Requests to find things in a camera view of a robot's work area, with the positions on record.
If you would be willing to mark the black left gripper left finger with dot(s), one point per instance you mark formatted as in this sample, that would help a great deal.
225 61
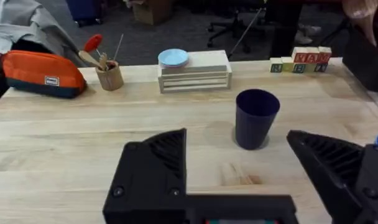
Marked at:
148 174

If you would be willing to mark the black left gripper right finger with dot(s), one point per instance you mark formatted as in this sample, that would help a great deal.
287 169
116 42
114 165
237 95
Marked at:
347 180

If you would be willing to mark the dark navy plastic cup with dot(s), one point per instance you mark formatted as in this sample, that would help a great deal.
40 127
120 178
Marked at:
254 124

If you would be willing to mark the wooden utensil holder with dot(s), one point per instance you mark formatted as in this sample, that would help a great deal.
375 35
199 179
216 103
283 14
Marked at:
110 77

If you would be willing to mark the white wooden crate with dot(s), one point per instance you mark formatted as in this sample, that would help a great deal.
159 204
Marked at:
196 76

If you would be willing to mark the light blue plate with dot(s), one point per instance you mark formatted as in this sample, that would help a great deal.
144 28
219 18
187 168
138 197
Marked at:
173 57

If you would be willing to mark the stack of toy letter blocks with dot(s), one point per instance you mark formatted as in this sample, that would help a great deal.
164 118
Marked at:
304 60

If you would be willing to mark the wooden spoon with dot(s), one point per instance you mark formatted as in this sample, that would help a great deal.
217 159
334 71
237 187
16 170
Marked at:
89 58

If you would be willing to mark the thin metal stick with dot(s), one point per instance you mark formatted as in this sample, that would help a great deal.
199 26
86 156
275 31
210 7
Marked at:
118 46

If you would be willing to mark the red spoon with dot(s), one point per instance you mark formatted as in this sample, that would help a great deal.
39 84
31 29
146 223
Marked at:
93 43

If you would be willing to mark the orange zip bag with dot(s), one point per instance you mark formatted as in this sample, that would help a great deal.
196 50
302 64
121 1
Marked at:
39 73

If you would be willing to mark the cardboard box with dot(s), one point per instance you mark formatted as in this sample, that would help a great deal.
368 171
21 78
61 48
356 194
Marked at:
151 12

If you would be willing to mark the person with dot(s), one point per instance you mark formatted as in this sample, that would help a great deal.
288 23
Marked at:
283 28

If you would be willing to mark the black office chair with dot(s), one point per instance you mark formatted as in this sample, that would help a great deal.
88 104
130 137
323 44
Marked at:
232 29

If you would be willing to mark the grey cloth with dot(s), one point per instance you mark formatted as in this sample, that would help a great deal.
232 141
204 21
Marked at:
24 25

